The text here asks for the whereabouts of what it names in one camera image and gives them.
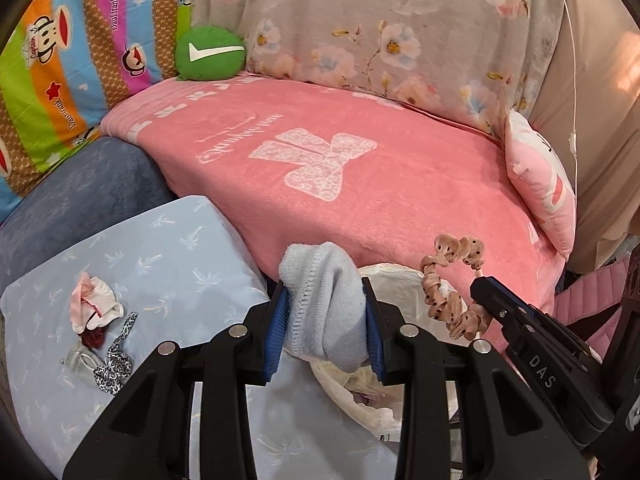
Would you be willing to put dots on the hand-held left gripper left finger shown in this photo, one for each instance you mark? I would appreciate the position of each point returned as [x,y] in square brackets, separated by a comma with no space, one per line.
[277,330]

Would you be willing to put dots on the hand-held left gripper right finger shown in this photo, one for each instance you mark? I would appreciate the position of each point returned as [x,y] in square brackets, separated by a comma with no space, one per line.
[372,340]

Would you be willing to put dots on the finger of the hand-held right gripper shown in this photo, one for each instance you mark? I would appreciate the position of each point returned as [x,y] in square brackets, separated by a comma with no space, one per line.
[545,375]
[570,342]

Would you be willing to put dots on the light grey sock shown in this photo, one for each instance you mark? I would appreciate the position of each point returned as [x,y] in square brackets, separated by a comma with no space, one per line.
[325,300]

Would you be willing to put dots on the bin with white plastic liner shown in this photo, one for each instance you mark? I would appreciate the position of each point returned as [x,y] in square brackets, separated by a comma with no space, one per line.
[360,405]

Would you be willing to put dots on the tan spotted scrunchie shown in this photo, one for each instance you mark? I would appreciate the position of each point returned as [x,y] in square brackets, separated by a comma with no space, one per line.
[452,249]

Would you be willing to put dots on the dark red velvet scrunchie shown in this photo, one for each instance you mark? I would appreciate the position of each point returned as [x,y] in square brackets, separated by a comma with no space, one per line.
[94,339]

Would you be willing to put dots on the white and pink cloth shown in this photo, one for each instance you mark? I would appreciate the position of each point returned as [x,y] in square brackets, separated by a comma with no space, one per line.
[95,295]

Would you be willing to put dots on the pink quilted jacket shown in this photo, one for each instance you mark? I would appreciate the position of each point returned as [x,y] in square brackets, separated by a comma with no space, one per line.
[595,285]

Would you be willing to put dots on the light blue palm print cloth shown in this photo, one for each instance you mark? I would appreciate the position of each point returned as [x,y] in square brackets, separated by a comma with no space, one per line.
[165,260]

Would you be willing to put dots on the pink blanket with bow print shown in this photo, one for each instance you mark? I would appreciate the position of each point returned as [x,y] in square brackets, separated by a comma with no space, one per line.
[400,185]

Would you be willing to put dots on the pink white pillow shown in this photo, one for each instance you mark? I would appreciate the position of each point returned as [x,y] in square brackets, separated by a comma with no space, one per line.
[540,180]

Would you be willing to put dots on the leopard print scrunchie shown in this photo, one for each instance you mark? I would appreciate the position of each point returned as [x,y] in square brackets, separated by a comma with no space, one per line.
[112,375]

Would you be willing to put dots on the pale grey-green cloth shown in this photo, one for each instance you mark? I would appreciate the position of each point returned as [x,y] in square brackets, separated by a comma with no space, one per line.
[80,357]

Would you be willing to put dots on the beige curtain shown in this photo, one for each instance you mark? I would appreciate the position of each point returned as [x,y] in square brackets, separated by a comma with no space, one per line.
[600,110]

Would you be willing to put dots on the blue-grey upholstered seat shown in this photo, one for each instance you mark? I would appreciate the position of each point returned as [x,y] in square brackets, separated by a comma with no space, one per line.
[85,185]

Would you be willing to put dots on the green round cushion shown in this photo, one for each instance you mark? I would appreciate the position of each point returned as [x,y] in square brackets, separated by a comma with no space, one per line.
[210,55]

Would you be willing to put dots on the floral grey pillow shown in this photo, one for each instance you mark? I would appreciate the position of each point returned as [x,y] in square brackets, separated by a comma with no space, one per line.
[375,10]

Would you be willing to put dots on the striped monkey print quilt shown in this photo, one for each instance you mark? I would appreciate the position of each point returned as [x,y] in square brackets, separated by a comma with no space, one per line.
[75,35]

